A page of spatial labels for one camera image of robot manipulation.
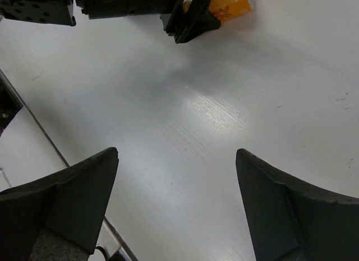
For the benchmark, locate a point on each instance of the orange juice bottle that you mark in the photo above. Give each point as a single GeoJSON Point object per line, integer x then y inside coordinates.
{"type": "Point", "coordinates": [225, 10]}

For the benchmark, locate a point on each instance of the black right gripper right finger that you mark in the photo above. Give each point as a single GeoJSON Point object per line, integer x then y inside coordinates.
{"type": "Point", "coordinates": [290, 219]}

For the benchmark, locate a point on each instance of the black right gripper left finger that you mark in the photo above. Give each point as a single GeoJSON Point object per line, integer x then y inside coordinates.
{"type": "Point", "coordinates": [59, 216]}

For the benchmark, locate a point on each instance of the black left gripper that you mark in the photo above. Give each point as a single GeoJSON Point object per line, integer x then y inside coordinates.
{"type": "Point", "coordinates": [187, 19]}

